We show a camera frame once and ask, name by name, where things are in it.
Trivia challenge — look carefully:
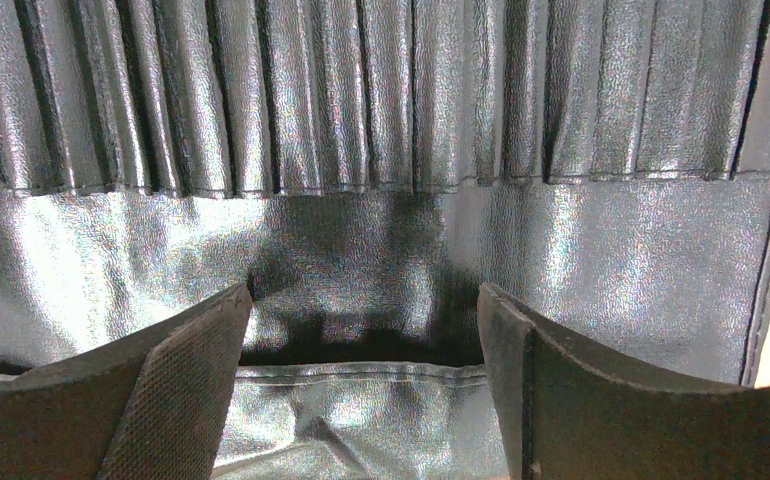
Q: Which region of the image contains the black makeup brush roll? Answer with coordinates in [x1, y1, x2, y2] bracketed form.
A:
[0, 1, 770, 479]

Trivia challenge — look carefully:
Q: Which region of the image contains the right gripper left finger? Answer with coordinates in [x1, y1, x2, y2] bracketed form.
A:
[0, 285, 252, 479]

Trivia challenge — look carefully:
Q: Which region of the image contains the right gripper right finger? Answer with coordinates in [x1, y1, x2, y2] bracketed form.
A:
[477, 283, 770, 479]

